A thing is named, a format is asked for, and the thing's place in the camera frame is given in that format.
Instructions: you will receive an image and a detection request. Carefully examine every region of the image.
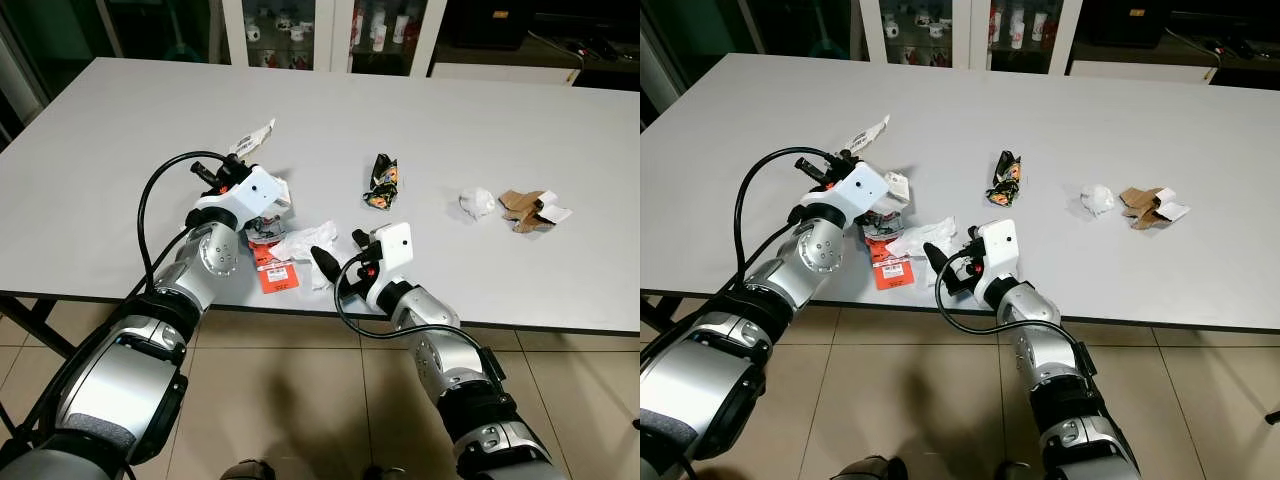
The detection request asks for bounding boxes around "white crumpled plastic wrapper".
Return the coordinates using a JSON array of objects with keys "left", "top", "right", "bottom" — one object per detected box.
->
[
  {"left": 270, "top": 221, "right": 343, "bottom": 291},
  {"left": 885, "top": 216, "right": 959, "bottom": 263}
]

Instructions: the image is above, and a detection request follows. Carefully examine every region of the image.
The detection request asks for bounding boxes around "orange paper tag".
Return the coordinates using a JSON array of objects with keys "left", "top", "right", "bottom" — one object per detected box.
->
[
  {"left": 254, "top": 240, "right": 301, "bottom": 294},
  {"left": 868, "top": 238, "right": 916, "bottom": 291}
]

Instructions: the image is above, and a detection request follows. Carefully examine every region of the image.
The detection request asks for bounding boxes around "long white snack packet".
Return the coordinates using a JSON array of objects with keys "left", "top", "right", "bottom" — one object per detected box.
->
[
  {"left": 842, "top": 114, "right": 891, "bottom": 154},
  {"left": 227, "top": 119, "right": 277, "bottom": 158}
]

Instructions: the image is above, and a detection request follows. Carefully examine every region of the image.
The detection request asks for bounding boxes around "black snack packet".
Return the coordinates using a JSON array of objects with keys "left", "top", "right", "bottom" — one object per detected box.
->
[
  {"left": 362, "top": 154, "right": 401, "bottom": 212},
  {"left": 985, "top": 150, "right": 1023, "bottom": 208}
]

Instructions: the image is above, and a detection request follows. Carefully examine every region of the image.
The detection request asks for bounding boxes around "dark printed wrapper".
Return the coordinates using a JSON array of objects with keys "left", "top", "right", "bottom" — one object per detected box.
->
[
  {"left": 245, "top": 212, "right": 291, "bottom": 244},
  {"left": 860, "top": 208, "right": 906, "bottom": 241}
]

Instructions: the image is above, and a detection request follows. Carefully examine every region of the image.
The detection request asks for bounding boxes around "brown torn cardboard piece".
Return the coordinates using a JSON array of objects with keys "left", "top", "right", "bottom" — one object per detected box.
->
[
  {"left": 498, "top": 188, "right": 574, "bottom": 234},
  {"left": 1118, "top": 185, "right": 1193, "bottom": 231}
]

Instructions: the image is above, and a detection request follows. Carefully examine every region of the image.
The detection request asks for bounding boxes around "white glass-door cabinet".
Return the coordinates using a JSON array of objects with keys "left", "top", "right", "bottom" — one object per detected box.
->
[
  {"left": 221, "top": 0, "right": 447, "bottom": 77},
  {"left": 860, "top": 0, "right": 1086, "bottom": 73}
]

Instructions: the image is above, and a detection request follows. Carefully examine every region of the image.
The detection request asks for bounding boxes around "low white shelf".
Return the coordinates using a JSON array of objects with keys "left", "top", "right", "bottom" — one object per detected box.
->
[{"left": 1068, "top": 60, "right": 1221, "bottom": 84}]

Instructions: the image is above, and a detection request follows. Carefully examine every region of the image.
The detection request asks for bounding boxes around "large black box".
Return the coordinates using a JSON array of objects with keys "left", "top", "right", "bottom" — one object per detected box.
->
[
  {"left": 440, "top": 0, "right": 641, "bottom": 51},
  {"left": 1080, "top": 0, "right": 1280, "bottom": 49}
]

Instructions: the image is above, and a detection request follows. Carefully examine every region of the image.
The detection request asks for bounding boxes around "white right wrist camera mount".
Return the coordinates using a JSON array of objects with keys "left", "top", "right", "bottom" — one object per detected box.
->
[
  {"left": 972, "top": 218, "right": 1021, "bottom": 301},
  {"left": 364, "top": 222, "right": 414, "bottom": 306}
]

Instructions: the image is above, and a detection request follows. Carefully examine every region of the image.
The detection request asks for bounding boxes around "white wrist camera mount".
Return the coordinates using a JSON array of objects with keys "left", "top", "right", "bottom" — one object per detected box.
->
[
  {"left": 190, "top": 165, "right": 293, "bottom": 226},
  {"left": 972, "top": 218, "right": 1021, "bottom": 301},
  {"left": 790, "top": 160, "right": 891, "bottom": 226},
  {"left": 364, "top": 222, "right": 414, "bottom": 306}
]

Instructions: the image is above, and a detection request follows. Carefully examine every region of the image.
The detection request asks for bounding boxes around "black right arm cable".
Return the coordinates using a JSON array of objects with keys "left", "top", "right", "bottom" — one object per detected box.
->
[
  {"left": 334, "top": 258, "right": 496, "bottom": 353},
  {"left": 935, "top": 255, "right": 1096, "bottom": 376}
]

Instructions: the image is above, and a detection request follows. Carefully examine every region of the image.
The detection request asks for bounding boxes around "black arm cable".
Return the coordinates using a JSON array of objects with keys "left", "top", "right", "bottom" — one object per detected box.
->
[
  {"left": 735, "top": 146, "right": 816, "bottom": 291},
  {"left": 334, "top": 258, "right": 496, "bottom": 353},
  {"left": 137, "top": 150, "right": 216, "bottom": 301},
  {"left": 935, "top": 255, "right": 1096, "bottom": 376}
]

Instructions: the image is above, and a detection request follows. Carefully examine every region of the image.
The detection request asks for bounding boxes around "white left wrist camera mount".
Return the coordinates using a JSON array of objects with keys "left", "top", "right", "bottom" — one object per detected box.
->
[
  {"left": 790, "top": 160, "right": 891, "bottom": 226},
  {"left": 190, "top": 165, "right": 293, "bottom": 226}
]

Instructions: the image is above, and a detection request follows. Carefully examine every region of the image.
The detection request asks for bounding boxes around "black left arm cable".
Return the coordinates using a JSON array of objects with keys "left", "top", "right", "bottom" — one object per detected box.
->
[
  {"left": 137, "top": 150, "right": 216, "bottom": 301},
  {"left": 735, "top": 146, "right": 816, "bottom": 291}
]

